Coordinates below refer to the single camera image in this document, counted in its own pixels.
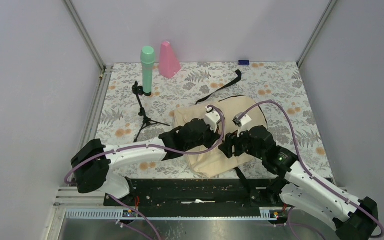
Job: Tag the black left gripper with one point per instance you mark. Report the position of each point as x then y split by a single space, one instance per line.
214 135

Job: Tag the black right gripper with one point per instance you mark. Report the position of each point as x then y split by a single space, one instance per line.
232 139

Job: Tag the beige canvas backpack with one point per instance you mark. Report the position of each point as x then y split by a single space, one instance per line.
211 163

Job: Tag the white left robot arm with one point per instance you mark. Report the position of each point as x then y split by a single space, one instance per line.
94 165

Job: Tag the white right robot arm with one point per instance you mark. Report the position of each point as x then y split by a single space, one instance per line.
297 185

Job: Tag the pink plastic cone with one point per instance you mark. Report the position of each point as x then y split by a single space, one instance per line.
169 64

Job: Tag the small blue block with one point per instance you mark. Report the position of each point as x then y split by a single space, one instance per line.
243 62

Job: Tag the black mini tripod stand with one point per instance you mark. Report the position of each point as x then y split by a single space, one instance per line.
146 121

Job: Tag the mint green microphone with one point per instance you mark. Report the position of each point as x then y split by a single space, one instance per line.
147 58

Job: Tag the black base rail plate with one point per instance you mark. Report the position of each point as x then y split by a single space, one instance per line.
202 198

